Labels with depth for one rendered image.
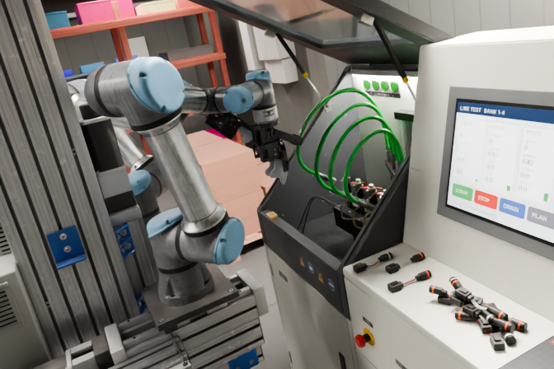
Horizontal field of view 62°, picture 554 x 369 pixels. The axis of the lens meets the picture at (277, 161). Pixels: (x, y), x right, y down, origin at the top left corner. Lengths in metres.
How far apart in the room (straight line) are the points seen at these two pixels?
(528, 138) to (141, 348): 1.05
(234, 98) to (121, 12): 4.69
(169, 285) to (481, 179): 0.84
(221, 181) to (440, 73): 2.39
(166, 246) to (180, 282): 0.11
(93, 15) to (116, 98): 4.88
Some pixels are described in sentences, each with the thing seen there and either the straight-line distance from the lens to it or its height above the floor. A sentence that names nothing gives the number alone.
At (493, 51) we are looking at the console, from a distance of 1.23.
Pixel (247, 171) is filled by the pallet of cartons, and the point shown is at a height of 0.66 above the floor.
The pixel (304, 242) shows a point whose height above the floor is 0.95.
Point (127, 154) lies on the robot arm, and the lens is 1.83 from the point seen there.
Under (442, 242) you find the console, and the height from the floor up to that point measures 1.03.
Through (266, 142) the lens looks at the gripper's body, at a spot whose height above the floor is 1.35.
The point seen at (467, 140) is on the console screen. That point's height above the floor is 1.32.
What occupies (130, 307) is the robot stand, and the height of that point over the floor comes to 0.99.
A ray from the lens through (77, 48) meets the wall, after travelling 8.14.
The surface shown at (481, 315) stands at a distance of 1.16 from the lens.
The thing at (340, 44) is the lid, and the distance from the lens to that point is 1.84.
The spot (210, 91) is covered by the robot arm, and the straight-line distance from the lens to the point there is 1.36.
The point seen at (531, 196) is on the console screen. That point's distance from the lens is 1.16.
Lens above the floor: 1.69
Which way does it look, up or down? 16 degrees down
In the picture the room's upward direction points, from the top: 11 degrees counter-clockwise
